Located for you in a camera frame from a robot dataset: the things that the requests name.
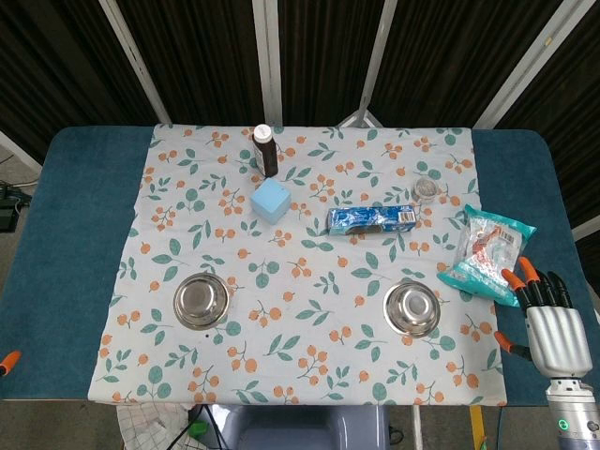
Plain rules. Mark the teal table cover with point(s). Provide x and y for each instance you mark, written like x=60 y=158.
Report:
x=65 y=234

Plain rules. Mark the clear round plastic container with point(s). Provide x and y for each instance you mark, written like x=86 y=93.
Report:
x=425 y=190

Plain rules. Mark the white partition frame post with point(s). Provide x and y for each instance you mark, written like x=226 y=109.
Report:
x=136 y=65
x=19 y=150
x=268 y=61
x=379 y=51
x=529 y=65
x=588 y=229

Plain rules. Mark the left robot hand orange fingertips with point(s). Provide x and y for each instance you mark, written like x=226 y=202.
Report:
x=9 y=361

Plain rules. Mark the white tripod stand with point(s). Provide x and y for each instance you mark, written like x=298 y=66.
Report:
x=361 y=116

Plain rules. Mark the small green object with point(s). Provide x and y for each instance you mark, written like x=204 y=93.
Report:
x=199 y=427

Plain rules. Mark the brown bottle white cap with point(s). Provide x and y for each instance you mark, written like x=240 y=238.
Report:
x=266 y=157

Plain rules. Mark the floral print tablecloth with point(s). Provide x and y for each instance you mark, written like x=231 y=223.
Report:
x=290 y=281

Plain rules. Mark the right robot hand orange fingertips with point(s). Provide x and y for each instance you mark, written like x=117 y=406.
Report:
x=558 y=333

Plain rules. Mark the teal snack bag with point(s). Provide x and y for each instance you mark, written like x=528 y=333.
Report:
x=487 y=253

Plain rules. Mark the blue cookie box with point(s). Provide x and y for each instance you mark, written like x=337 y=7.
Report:
x=370 y=220

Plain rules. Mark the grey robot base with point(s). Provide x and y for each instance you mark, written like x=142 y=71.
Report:
x=304 y=429

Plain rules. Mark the light blue cube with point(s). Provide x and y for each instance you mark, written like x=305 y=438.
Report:
x=269 y=201

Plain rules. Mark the black power strip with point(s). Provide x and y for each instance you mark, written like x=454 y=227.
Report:
x=8 y=208

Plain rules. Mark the small stainless steel bowl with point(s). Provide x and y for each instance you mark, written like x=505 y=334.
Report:
x=202 y=301
x=412 y=309

